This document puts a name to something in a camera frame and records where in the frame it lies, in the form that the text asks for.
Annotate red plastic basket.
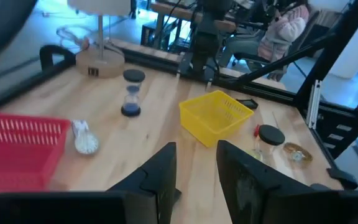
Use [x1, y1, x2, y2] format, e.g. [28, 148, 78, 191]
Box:
[0, 111, 71, 195]

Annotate silver aluminium profile post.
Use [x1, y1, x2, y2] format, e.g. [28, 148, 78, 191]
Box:
[306, 79, 323, 130]

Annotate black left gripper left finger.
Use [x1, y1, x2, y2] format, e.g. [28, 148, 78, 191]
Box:
[108, 141, 182, 224]

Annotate wooden desk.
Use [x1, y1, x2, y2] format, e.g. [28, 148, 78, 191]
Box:
[150, 1, 237, 34]

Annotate person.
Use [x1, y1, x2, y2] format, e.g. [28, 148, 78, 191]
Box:
[218, 0, 310, 82]

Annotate black fitness band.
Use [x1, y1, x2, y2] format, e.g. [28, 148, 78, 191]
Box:
[235, 98, 259, 110]

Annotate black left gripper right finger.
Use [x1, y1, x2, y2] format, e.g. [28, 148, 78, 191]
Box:
[216, 139, 332, 224]

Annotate black table clamp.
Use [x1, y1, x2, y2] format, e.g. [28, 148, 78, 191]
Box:
[326, 167, 358, 190]

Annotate white plastic bag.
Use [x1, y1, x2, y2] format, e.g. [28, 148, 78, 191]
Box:
[71, 119, 100, 156]

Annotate blue sand hourglass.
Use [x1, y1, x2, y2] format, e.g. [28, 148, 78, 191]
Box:
[121, 68, 146, 118]

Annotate yellow plastic basket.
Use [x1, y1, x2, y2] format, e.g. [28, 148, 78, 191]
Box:
[178, 90, 255, 148]

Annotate table lamp with wooden base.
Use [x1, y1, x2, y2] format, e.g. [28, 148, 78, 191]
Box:
[67, 0, 132, 79]

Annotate black aluminium table frame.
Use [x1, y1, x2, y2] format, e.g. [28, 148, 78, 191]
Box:
[0, 0, 358, 191]

